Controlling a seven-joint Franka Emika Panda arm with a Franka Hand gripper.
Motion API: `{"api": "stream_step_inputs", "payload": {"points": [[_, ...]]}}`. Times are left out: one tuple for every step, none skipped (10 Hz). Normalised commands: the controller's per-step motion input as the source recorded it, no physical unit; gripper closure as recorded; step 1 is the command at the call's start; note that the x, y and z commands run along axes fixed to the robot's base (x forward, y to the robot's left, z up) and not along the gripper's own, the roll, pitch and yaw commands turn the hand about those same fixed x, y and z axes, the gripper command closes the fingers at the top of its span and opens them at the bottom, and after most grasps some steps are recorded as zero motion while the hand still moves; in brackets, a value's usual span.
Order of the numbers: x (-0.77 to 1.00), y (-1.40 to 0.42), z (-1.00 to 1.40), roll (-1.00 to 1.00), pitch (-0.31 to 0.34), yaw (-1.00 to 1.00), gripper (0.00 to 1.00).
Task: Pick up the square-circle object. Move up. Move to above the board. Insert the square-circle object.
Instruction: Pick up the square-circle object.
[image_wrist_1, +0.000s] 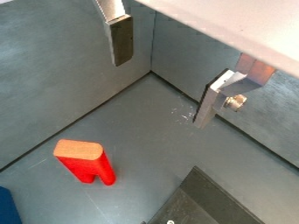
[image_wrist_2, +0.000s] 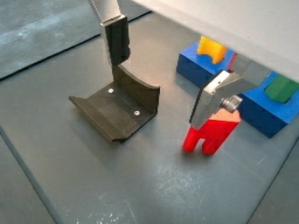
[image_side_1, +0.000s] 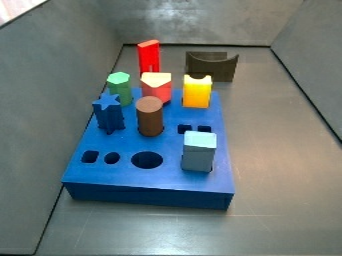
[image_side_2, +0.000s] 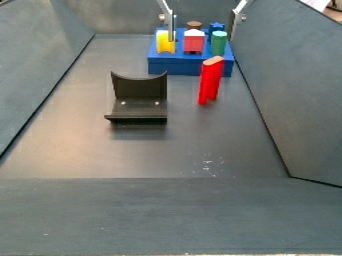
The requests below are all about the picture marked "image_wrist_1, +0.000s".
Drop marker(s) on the red square-circle peg block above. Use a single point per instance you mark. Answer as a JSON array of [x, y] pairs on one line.
[[86, 160]]

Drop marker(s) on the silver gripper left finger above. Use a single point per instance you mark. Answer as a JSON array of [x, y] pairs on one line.
[[119, 28]]

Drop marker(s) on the blue shape sorter board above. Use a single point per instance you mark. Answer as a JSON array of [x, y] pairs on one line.
[[8, 211]]

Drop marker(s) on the black curved holder stand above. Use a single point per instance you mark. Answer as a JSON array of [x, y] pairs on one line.
[[202, 202]]

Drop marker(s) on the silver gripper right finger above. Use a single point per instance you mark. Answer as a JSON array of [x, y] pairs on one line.
[[223, 93]]

